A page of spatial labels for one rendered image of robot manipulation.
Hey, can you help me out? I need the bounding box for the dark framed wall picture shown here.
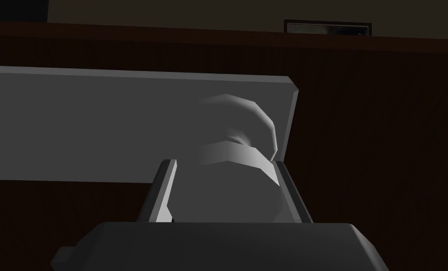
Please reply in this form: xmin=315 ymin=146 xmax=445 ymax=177
xmin=284 ymin=19 xmax=373 ymax=38

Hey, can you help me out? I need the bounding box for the grey round knob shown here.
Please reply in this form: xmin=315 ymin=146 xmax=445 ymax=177
xmin=166 ymin=93 xmax=287 ymax=223

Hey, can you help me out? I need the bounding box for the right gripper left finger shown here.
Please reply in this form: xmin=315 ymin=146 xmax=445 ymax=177
xmin=136 ymin=159 xmax=178 ymax=223

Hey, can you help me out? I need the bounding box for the grey drawer front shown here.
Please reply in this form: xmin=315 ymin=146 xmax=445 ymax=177
xmin=0 ymin=65 xmax=300 ymax=185

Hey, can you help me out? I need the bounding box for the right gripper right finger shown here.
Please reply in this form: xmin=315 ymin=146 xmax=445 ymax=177
xmin=272 ymin=159 xmax=314 ymax=224

